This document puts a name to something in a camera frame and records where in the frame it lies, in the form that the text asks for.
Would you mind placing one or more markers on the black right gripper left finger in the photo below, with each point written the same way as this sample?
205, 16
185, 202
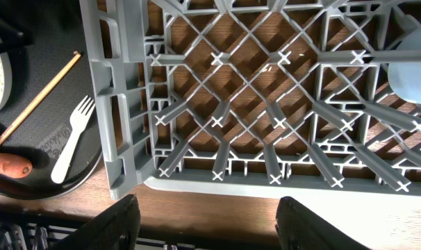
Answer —
115, 228

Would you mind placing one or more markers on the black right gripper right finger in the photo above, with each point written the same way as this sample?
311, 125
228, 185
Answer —
300, 228

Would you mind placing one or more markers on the blue bowl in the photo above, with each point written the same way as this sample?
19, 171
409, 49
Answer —
405, 77

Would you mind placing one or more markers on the grey dishwasher rack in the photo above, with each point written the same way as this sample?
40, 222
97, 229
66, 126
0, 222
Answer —
254, 98

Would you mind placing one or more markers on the white plastic fork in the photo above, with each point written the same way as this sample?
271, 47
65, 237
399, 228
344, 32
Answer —
78, 121

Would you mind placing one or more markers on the orange carrot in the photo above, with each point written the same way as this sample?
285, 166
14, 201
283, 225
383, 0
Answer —
14, 166

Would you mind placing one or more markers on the wooden chopstick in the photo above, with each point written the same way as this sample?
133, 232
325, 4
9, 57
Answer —
39, 97

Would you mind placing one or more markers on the round black serving tray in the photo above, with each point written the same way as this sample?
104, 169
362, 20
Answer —
55, 31

